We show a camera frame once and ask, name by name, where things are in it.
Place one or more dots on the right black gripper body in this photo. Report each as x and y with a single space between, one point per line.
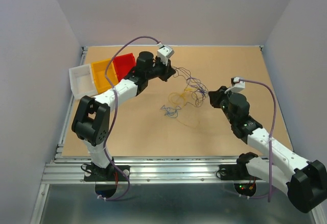
225 98

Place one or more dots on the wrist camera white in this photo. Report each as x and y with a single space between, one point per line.
237 85
164 52

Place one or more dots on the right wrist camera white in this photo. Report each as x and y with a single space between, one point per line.
237 85

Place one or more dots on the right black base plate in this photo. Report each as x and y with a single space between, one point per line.
228 173

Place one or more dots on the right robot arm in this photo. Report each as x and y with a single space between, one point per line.
301 180

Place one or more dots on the white plastic bin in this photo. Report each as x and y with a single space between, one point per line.
82 81

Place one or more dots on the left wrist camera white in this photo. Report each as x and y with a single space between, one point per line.
164 52

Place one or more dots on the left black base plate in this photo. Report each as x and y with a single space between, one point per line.
122 174

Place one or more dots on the aluminium rail frame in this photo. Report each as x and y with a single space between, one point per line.
162 190

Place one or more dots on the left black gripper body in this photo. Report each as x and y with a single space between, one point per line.
157 68

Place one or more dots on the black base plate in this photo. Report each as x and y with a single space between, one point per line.
228 173
122 174

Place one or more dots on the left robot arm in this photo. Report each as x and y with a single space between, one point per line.
92 122

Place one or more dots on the red plastic bin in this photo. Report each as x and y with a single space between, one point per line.
123 64

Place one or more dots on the yellow plastic bin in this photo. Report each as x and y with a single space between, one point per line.
98 72

